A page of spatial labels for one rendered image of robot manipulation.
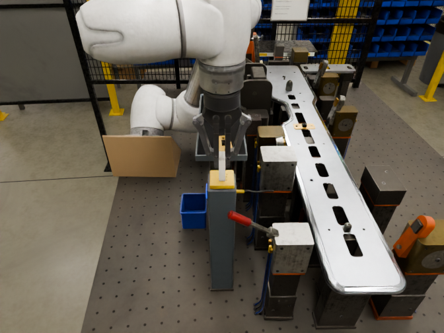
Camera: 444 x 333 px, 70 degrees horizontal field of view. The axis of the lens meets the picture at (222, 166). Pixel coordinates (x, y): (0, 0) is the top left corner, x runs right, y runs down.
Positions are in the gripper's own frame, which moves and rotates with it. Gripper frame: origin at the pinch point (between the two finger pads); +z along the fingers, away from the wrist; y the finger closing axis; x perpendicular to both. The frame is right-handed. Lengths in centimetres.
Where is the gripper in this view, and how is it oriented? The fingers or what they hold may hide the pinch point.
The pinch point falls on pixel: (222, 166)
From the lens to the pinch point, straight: 76.7
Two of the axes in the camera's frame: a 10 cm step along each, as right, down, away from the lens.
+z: 0.0, 7.9, 6.2
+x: -0.2, -6.2, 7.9
